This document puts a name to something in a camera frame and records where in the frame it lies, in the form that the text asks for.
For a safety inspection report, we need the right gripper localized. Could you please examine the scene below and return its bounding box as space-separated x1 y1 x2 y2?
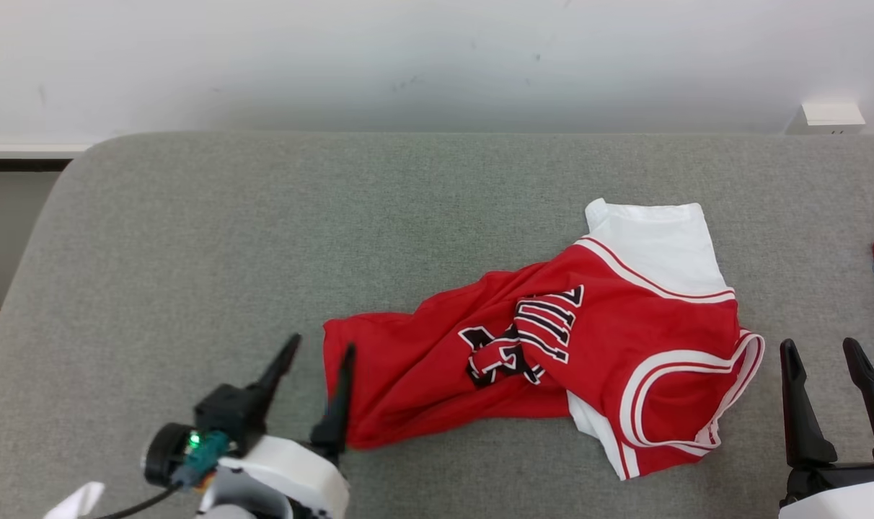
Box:
778 337 874 519

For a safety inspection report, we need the white wall socket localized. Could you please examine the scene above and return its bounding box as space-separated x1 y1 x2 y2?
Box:
787 101 867 136

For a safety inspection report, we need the thin black cable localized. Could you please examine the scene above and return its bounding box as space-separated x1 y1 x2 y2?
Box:
91 484 182 519

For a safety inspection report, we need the red and white basketball jersey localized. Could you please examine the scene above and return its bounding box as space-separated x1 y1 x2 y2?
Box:
322 198 766 482

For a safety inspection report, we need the white baseboard strip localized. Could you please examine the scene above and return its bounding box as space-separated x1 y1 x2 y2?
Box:
0 141 95 172

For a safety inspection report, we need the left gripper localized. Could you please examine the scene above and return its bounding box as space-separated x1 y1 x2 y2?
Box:
194 333 357 519

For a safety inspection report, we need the white paper cable label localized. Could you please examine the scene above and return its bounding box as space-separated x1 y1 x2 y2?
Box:
44 482 106 519

